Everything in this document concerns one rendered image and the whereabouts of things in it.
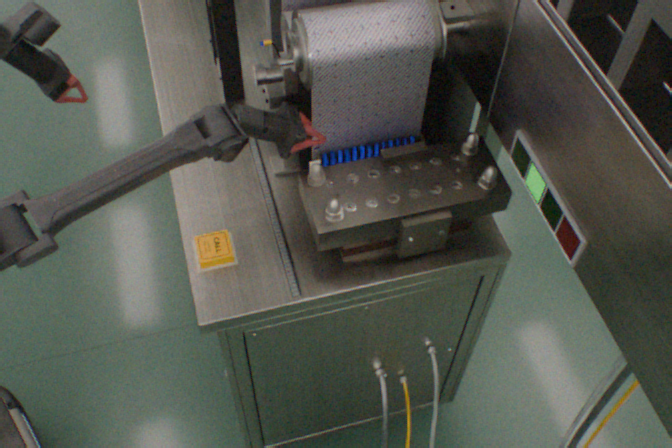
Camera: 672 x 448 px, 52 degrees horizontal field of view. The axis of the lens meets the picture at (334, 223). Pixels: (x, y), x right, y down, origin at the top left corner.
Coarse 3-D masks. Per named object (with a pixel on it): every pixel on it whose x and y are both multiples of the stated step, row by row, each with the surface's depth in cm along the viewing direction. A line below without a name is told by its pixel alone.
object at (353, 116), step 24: (312, 96) 130; (336, 96) 132; (360, 96) 134; (384, 96) 136; (408, 96) 137; (312, 120) 135; (336, 120) 137; (360, 120) 139; (384, 120) 141; (408, 120) 143; (336, 144) 143; (360, 144) 145
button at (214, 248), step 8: (216, 232) 144; (224, 232) 144; (200, 240) 143; (208, 240) 143; (216, 240) 143; (224, 240) 143; (200, 248) 142; (208, 248) 142; (216, 248) 142; (224, 248) 142; (200, 256) 140; (208, 256) 140; (216, 256) 141; (224, 256) 141; (232, 256) 141; (200, 264) 140; (208, 264) 141; (216, 264) 141
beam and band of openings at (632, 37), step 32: (544, 0) 107; (576, 0) 100; (608, 0) 102; (640, 0) 85; (576, 32) 101; (608, 32) 102; (640, 32) 87; (608, 64) 97; (640, 64) 91; (640, 96) 94; (640, 128) 90
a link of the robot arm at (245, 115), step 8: (240, 104) 129; (232, 112) 129; (240, 112) 128; (248, 112) 128; (256, 112) 130; (240, 120) 127; (248, 120) 128; (256, 120) 129; (248, 128) 129; (256, 128) 130; (264, 128) 131; (248, 136) 131; (256, 136) 131
